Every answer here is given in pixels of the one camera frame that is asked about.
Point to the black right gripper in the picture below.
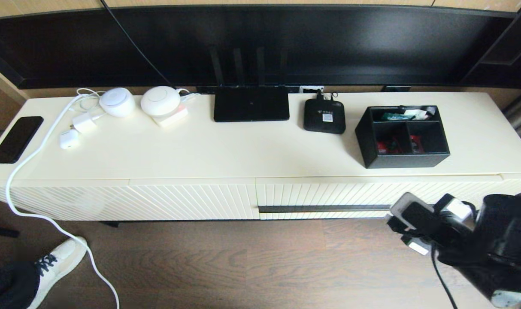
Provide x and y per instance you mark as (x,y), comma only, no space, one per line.
(449,231)

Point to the black compartment organizer box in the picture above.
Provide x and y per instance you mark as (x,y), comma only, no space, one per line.
(398,162)

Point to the cream ribbed drawer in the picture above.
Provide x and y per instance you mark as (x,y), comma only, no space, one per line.
(329,193)

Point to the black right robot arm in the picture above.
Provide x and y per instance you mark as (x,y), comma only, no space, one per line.
(505,240)

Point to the white slatted cabinet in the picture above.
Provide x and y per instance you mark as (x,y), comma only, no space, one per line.
(200,150)

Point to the red black snack packet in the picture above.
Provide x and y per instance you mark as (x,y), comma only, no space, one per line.
(416,144)

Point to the green packet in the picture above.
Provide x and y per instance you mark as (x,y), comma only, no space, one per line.
(391,116)

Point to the white packet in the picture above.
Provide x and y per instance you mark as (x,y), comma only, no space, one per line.
(416,114)

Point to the pale tea sachet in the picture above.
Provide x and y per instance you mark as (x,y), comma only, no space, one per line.
(430,110)

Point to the black television foot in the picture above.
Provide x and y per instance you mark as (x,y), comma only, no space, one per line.
(395,89)
(204,91)

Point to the black set-top box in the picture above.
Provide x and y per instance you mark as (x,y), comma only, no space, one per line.
(316,118)

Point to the black shelf unit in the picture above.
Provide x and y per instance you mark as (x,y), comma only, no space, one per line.
(509,64)

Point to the black television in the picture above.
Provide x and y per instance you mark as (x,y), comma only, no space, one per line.
(329,43)

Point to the black router with antennas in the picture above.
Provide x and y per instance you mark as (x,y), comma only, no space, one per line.
(251,105)

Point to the cream ribbed cabinet front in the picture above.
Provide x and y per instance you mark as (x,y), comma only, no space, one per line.
(63,201)
(192,199)

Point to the pink white small box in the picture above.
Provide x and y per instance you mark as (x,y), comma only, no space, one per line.
(174,121)

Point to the white round flat device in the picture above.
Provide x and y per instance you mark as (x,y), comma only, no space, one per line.
(159,101)

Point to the white dome smart speaker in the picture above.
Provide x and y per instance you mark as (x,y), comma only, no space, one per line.
(117,103)

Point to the white earbuds case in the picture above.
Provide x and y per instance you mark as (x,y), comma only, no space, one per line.
(68,140)

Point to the white sneaker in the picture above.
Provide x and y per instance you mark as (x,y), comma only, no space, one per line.
(59,262)

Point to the black smartphone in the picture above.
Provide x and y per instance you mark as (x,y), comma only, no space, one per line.
(16,140)

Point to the black floor bar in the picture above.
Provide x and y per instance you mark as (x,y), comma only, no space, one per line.
(3,231)

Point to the black trouser leg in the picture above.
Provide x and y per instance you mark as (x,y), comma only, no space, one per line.
(7,287)

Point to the white wall outlet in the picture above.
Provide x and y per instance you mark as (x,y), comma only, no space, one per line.
(305,90)

